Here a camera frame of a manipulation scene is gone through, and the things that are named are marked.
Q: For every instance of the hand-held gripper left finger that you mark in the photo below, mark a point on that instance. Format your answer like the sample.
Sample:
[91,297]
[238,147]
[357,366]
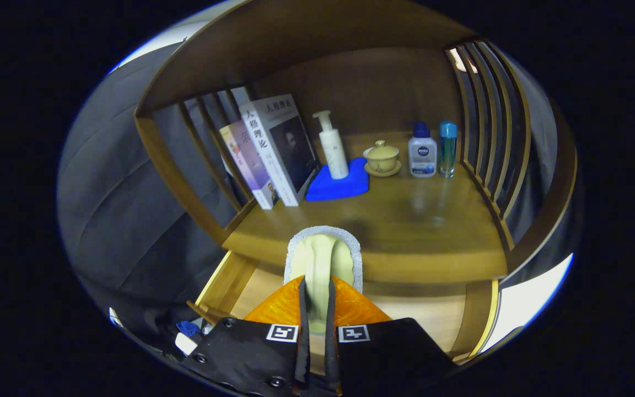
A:
[240,353]

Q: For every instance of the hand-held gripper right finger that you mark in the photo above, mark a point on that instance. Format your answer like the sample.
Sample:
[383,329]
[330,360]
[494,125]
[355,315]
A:
[394,353]

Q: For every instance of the wooden drawer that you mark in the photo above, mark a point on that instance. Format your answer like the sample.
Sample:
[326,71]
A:
[422,314]

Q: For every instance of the green scrub brush grey pad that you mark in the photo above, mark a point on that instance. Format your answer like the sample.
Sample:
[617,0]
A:
[323,259]

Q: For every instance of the wooden countertop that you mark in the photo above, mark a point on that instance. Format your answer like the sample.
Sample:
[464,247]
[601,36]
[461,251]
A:
[416,220]

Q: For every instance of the wooden cabinet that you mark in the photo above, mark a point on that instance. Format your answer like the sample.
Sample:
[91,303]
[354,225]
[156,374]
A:
[372,88]

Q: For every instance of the white board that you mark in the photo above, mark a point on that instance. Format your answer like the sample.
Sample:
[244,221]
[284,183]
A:
[527,303]

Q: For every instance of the blue folded cloth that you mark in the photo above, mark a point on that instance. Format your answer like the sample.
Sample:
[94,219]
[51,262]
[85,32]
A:
[339,187]

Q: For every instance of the purple book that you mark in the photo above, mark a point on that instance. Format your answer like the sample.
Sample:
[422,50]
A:
[251,165]

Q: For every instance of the yellow lidded teacup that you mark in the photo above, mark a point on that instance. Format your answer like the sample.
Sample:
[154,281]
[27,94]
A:
[382,160]

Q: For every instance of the white bottle with blue cap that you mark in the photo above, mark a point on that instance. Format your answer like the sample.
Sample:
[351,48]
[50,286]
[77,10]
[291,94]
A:
[423,157]

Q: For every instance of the white book with portrait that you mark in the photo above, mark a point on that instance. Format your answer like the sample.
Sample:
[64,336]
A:
[279,149]

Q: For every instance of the teal slim bottle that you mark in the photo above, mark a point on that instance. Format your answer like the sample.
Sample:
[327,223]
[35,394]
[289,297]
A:
[448,151]

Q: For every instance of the white pump bottle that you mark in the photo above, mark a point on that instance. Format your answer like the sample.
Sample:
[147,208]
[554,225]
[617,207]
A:
[334,151]

